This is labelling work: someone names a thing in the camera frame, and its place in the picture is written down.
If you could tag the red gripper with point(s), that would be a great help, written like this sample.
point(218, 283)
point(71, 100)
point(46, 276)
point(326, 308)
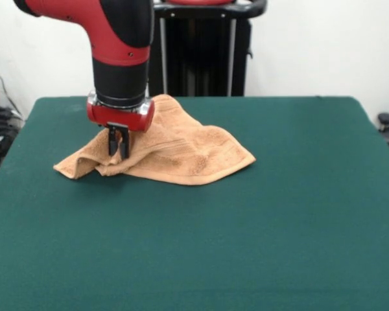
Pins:
point(120, 116)

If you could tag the tan terry towel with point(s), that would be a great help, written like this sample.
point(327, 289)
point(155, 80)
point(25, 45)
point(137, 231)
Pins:
point(188, 152)

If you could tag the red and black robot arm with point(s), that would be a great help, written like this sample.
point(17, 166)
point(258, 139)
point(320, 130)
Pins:
point(116, 32)

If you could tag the dark green table cloth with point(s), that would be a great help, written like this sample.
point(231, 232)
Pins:
point(116, 243)

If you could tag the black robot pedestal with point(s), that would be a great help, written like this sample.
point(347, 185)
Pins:
point(197, 58)

